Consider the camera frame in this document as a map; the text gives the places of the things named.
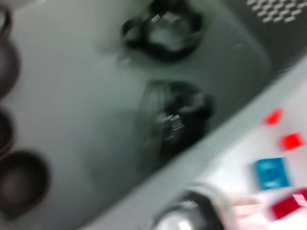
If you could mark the small red cube brick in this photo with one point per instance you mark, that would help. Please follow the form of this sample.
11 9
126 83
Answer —
292 141
273 117

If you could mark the dark red curved brick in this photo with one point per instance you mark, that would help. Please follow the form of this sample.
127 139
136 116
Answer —
290 204

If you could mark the blue square brick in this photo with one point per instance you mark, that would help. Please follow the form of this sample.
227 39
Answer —
273 173

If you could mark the grey perforated storage bin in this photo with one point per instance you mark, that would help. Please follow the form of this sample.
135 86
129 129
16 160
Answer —
72 95

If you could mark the small black teacup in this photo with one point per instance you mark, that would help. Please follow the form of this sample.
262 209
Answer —
21 184

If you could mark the glass teacup with black base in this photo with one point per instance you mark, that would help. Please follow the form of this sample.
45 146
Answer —
168 36
182 115
192 215

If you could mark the black ceramic teapot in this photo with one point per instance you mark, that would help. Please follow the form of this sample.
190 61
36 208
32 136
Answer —
7 64

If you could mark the white oblong brick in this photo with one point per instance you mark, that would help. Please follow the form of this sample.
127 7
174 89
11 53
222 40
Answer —
247 206

